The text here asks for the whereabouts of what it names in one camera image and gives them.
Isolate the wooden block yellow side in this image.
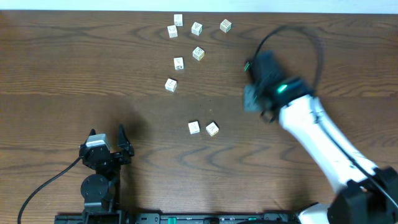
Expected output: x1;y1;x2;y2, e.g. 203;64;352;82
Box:
192;47;205;61

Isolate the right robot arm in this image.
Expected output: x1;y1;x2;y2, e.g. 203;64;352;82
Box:
244;52;397;223

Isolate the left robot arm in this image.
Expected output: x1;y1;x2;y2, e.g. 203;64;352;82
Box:
79;125;135;223

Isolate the wooden block green side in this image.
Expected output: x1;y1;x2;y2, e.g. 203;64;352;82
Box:
191;22;203;35

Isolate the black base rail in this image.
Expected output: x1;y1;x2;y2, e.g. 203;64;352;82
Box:
54;212;300;224

